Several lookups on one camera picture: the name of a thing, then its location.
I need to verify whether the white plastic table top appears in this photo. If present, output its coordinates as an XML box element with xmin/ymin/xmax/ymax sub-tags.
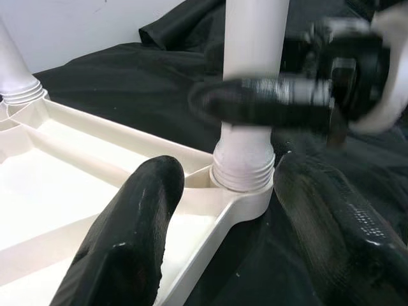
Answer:
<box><xmin>0</xmin><ymin>92</ymin><xmax>275</xmax><ymax>306</ymax></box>

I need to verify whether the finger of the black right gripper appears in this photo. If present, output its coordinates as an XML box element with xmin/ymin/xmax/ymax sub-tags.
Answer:
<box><xmin>203</xmin><ymin>43</ymin><xmax>226</xmax><ymax>76</ymax></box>
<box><xmin>187</xmin><ymin>76</ymin><xmax>334</xmax><ymax>131</ymax></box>

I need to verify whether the white plastic table leg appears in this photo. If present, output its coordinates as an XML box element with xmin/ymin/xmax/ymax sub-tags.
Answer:
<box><xmin>0</xmin><ymin>17</ymin><xmax>48</xmax><ymax>106</ymax></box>
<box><xmin>212</xmin><ymin>0</ymin><xmax>291</xmax><ymax>192</ymax></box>

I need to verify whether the black table cloth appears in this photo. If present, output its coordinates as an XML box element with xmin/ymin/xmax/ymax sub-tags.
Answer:
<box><xmin>31</xmin><ymin>0</ymin><xmax>408</xmax><ymax>306</ymax></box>

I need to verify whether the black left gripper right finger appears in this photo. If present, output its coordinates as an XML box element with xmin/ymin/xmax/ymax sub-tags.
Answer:
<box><xmin>273</xmin><ymin>152</ymin><xmax>408</xmax><ymax>306</ymax></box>

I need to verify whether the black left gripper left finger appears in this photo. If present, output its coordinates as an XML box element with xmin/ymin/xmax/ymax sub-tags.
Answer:
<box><xmin>49</xmin><ymin>155</ymin><xmax>186</xmax><ymax>306</ymax></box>

